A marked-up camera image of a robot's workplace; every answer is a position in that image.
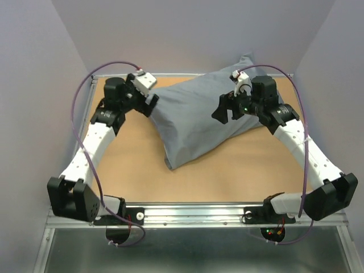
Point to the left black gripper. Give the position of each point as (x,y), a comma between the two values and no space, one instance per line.
(143,107)

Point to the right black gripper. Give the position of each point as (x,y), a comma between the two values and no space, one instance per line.
(227,102)

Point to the grey pillowcase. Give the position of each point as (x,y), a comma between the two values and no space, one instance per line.
(182,115)

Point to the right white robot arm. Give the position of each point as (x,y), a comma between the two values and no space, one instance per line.
(332,189)

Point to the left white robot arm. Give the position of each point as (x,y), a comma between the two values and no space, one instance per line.
(71,193)

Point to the metal front panel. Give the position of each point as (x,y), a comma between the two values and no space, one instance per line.
(201,250)

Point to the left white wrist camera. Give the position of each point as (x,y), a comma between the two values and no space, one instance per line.
(144,82)

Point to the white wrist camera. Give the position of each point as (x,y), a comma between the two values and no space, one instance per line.
(241,81)
(144,82)

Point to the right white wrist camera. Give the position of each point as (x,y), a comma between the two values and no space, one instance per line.
(241,81)

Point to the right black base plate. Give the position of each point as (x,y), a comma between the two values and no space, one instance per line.
(255,215)

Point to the aluminium frame rail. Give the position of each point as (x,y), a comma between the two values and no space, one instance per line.
(193,216)

